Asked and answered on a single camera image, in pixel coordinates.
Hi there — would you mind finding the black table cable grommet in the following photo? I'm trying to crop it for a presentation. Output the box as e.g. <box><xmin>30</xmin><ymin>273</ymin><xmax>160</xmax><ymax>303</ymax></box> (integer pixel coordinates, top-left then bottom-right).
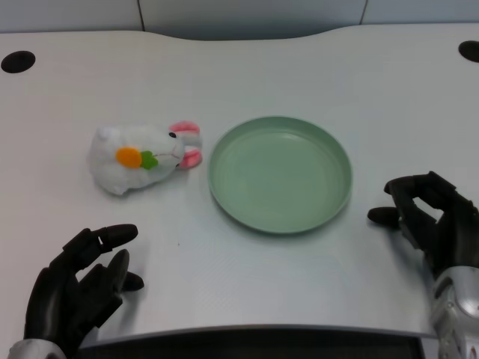
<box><xmin>0</xmin><ymin>50</ymin><xmax>37</xmax><ymax>74</ymax></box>
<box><xmin>458</xmin><ymin>40</ymin><xmax>479</xmax><ymax>63</ymax></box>

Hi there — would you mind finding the dark robot torso panel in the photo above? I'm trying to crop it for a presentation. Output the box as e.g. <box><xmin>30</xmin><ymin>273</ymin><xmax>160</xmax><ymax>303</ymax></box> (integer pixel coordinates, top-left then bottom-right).
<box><xmin>76</xmin><ymin>327</ymin><xmax>439</xmax><ymax>359</ymax></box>

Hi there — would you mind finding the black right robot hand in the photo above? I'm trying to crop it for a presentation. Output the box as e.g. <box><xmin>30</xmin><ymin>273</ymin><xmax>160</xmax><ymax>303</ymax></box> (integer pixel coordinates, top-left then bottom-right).
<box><xmin>367</xmin><ymin>171</ymin><xmax>479</xmax><ymax>277</ymax></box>

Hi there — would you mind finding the green round plate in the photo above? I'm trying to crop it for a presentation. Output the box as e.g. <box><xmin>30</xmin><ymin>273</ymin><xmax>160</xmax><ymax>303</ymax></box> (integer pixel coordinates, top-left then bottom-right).
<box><xmin>207</xmin><ymin>115</ymin><xmax>353</xmax><ymax>236</ymax></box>

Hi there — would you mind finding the white plush rabbit doll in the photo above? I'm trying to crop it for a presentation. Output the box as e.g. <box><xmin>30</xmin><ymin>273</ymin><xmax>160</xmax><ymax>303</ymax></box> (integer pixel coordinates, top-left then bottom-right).
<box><xmin>85</xmin><ymin>120</ymin><xmax>204</xmax><ymax>196</ymax></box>

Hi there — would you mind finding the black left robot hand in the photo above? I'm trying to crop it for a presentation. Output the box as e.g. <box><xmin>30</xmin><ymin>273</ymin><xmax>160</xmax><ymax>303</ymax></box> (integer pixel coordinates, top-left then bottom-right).
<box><xmin>24</xmin><ymin>223</ymin><xmax>145</xmax><ymax>351</ymax></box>

